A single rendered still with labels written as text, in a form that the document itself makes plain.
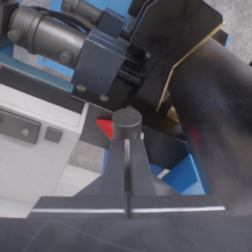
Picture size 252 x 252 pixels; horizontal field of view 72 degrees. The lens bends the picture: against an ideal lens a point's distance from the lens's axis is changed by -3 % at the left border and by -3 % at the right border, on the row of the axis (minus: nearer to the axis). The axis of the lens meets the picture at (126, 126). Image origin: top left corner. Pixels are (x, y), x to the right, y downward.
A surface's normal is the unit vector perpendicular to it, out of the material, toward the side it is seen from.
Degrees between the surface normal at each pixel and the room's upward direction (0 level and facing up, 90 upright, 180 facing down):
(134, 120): 90
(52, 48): 4
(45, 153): 0
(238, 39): 0
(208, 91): 90
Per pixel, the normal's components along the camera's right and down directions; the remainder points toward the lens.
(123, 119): -0.02, -0.76
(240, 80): -0.27, -0.73
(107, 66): 0.00, 0.65
